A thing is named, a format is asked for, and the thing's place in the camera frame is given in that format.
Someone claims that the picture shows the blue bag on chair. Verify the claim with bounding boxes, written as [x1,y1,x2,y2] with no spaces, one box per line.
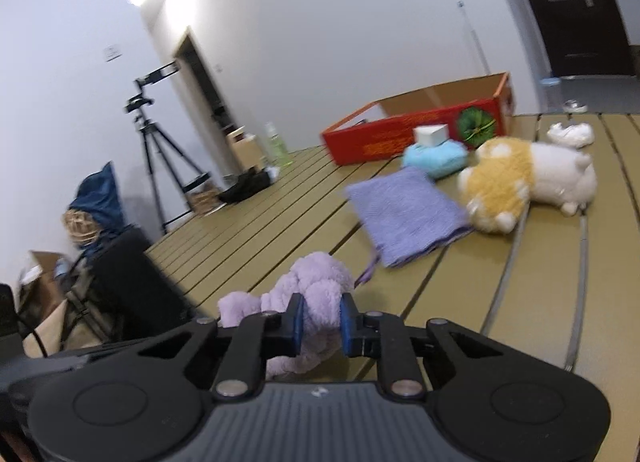
[68,162,127,257]

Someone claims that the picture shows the small white box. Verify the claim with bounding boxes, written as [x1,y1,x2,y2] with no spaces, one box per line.
[413,125,449,148]

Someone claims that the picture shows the white thin pole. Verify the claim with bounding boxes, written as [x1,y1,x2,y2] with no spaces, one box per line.
[457,0,491,75]

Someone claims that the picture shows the small white crumpled item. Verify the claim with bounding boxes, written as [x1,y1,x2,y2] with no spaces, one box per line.
[547,123,594,150]

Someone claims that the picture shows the red cardboard box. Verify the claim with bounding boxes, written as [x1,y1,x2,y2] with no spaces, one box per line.
[321,72,515,166]

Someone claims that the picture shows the black camera tripod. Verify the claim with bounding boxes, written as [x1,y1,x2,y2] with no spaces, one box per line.
[125,61,212,235]

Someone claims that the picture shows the dark interior doorway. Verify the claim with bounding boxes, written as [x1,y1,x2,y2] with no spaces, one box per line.
[175,30,239,137]

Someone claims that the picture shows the dark brown entrance door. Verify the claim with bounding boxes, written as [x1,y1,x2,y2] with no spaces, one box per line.
[528,0,634,77]

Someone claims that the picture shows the woven straw basket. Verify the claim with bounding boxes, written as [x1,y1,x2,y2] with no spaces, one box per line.
[62,208,102,247]

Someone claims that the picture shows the white and yellow plush dog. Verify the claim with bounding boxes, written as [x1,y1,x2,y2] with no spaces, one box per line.
[458,137,597,234]

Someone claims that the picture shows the purple knitted cloth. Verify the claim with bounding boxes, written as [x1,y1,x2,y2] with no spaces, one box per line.
[345,167,473,285]

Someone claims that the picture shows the brown cardboard carton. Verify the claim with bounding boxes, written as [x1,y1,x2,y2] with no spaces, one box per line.
[227,127,267,171]

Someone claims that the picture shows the light blue plush pouch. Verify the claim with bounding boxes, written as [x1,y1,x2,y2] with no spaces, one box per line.
[401,140,469,180]

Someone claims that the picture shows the clear snack jar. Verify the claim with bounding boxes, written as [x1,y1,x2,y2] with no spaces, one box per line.
[186,185,220,216]

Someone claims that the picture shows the black chair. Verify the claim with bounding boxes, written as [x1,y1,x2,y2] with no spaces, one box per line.
[53,226,198,343]

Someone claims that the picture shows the fluffy lilac plush toy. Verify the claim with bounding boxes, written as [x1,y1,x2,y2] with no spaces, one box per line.
[217,250,356,383]

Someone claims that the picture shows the black gloves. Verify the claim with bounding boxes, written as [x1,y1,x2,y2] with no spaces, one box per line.
[217,167,272,204]

